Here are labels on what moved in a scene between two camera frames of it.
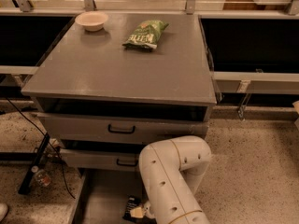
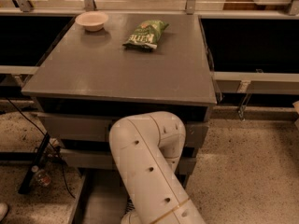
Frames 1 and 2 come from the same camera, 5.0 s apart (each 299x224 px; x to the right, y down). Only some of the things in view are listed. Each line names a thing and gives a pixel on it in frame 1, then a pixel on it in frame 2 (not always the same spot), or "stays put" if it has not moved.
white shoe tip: (4, 210) stays put
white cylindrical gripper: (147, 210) to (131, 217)
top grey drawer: (123, 127) stays put
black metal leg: (26, 181) stays put
